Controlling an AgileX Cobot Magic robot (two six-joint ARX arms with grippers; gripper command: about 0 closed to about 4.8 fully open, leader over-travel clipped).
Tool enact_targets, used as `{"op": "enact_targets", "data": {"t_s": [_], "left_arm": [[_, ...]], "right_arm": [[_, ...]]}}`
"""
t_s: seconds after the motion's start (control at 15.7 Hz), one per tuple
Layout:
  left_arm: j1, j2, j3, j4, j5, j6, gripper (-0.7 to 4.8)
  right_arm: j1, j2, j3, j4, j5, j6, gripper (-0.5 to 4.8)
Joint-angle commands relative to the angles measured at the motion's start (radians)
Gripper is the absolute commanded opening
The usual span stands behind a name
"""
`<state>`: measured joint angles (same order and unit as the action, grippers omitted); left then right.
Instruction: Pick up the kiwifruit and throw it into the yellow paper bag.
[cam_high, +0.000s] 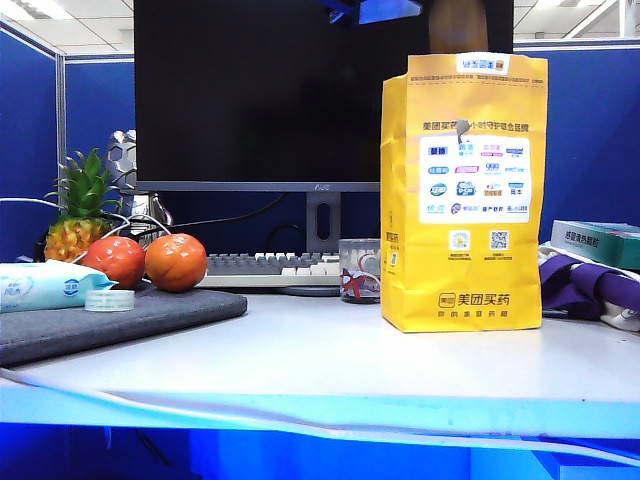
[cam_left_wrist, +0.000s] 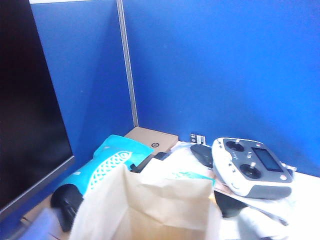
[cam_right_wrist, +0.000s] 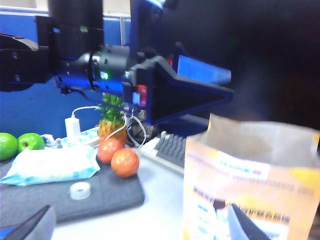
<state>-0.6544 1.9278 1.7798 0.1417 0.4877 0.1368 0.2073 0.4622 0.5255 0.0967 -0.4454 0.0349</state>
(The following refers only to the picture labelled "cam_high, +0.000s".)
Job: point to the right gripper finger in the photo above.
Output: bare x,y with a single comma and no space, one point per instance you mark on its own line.
375,9

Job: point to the brown green kiwifruit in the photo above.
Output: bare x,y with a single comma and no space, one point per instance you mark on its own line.
457,27

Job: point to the yellow paper bag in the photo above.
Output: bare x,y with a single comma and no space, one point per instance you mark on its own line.
465,280

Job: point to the black computer monitor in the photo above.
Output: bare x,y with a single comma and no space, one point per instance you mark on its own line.
250,100

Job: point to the grey monitor stand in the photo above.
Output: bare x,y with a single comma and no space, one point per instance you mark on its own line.
315,230

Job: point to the clear glass cup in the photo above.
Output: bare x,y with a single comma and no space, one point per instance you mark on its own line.
359,270

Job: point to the grey white keyboard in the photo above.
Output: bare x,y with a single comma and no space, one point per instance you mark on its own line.
260,265

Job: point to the orange red tomato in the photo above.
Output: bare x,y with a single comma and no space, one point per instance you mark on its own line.
176,262
115,260

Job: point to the teal cardboard box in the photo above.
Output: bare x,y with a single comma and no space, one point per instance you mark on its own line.
600,242

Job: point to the purple cloth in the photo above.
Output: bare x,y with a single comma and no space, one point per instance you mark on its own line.
575,290

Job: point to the small pineapple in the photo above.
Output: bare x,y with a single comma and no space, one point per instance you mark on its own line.
75,235

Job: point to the clear tape roll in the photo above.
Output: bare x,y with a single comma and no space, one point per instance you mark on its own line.
110,301

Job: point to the white patterned cloth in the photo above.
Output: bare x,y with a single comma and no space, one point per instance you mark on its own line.
625,317

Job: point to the grey felt mat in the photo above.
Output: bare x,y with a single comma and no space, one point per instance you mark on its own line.
100,325

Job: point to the blue wet wipes pack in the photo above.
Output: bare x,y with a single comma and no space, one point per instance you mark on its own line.
40,287

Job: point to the grey partition post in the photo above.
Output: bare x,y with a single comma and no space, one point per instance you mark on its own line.
61,125

